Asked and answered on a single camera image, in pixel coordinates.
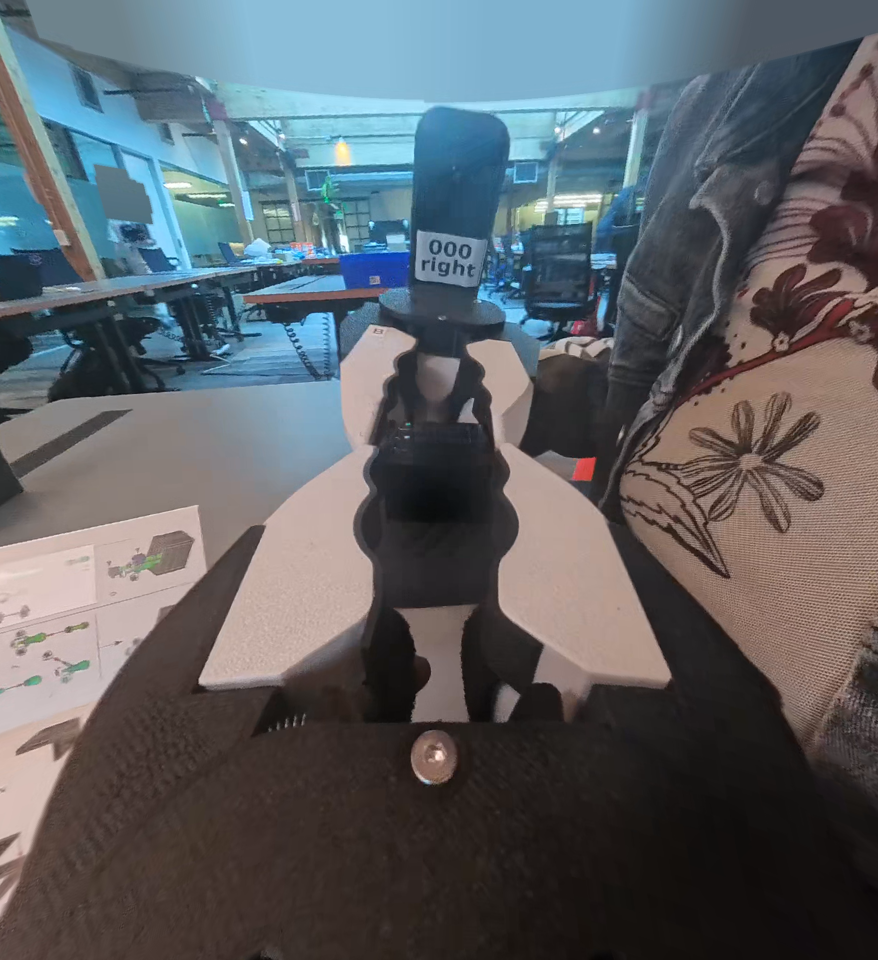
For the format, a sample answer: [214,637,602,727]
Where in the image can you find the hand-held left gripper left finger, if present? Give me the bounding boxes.
[197,442,381,691]

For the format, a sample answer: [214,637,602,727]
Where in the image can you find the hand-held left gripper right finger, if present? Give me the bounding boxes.
[484,441,672,714]

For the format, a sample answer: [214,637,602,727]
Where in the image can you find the dark grey table cable strip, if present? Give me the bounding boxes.
[10,408,134,479]

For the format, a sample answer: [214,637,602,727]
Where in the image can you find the person's floral shirt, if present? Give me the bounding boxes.
[619,22,878,759]

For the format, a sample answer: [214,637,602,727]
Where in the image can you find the black laptop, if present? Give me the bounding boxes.
[0,251,44,299]

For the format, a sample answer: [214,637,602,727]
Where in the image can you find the long grey office desk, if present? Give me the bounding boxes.
[0,264,275,325]

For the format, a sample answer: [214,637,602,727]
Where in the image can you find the slanted wooden beam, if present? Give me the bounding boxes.
[0,0,104,282]

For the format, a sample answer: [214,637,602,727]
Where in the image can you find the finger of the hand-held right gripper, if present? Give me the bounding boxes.
[469,328,539,453]
[338,324,419,449]

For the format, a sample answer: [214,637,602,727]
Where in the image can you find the blue plastic bin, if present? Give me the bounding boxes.
[340,251,413,290]

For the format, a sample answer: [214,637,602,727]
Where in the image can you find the lego instruction booklet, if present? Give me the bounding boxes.
[0,506,207,942]

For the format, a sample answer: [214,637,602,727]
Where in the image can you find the small black lego box build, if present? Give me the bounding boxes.
[371,421,500,609]

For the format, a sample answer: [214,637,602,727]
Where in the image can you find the wood edged office desk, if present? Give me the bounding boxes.
[244,273,410,310]

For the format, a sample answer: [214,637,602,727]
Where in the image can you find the black mesh office chair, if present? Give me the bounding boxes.
[521,222,599,325]

